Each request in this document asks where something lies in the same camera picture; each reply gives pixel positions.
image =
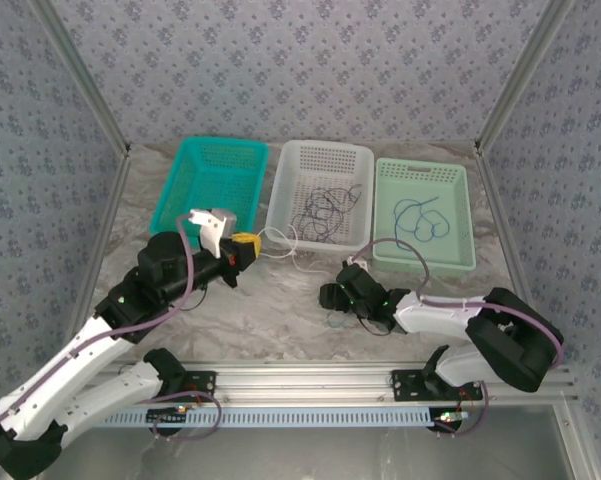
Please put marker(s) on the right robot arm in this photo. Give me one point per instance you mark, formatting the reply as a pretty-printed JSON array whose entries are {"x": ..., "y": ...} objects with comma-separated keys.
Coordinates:
[{"x": 440, "y": 310}]

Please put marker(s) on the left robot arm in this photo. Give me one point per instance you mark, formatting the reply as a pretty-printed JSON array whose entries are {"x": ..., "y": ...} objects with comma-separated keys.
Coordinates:
[{"x": 70, "y": 370}]

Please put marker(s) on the mint green perforated basket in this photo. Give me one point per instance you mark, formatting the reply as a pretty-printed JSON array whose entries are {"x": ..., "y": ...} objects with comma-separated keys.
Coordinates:
[{"x": 420, "y": 260}]

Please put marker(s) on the teal slotted plastic basket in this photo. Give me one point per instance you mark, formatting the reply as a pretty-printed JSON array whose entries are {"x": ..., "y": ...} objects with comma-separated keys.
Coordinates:
[{"x": 205, "y": 175}]

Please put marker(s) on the white slotted plastic basket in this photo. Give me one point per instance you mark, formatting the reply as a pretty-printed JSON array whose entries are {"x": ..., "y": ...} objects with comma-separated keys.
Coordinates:
[{"x": 320, "y": 160}]

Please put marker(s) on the small adapter circuit board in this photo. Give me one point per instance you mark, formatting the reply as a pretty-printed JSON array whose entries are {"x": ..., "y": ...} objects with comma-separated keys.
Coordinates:
[
  {"x": 167, "y": 414},
  {"x": 450, "y": 416}
]

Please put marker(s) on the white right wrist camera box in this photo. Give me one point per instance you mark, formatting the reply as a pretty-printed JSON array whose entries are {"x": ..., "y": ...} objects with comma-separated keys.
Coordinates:
[{"x": 357, "y": 262}]

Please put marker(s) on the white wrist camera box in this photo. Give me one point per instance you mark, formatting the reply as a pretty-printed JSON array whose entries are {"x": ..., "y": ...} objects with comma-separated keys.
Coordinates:
[
  {"x": 357, "y": 262},
  {"x": 212, "y": 230}
]

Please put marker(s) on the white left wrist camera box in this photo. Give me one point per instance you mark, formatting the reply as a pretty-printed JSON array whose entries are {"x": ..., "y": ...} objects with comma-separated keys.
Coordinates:
[{"x": 212, "y": 230}]

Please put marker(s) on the aluminium frame side rail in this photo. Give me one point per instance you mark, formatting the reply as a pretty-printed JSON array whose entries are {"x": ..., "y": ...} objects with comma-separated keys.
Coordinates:
[
  {"x": 100, "y": 235},
  {"x": 500, "y": 225}
]

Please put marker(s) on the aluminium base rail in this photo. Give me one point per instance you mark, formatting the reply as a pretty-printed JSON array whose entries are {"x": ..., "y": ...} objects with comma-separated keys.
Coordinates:
[{"x": 300, "y": 382}]

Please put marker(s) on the aluminium frame post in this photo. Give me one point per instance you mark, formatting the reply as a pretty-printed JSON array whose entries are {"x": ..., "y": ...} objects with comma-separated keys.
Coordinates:
[
  {"x": 525, "y": 70},
  {"x": 80, "y": 75}
]

